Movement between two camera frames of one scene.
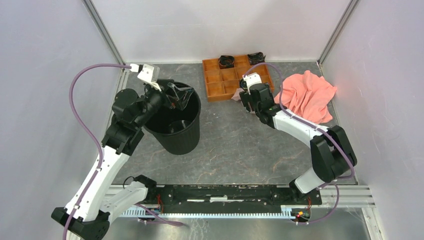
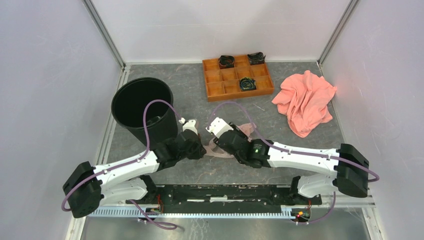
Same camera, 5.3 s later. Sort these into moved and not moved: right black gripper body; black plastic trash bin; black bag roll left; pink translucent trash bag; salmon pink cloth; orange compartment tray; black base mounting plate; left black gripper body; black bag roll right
Moved: black plastic trash bin; left black gripper body; right black gripper body; pink translucent trash bag
Not moved: salmon pink cloth; black bag roll left; orange compartment tray; black bag roll right; black base mounting plate
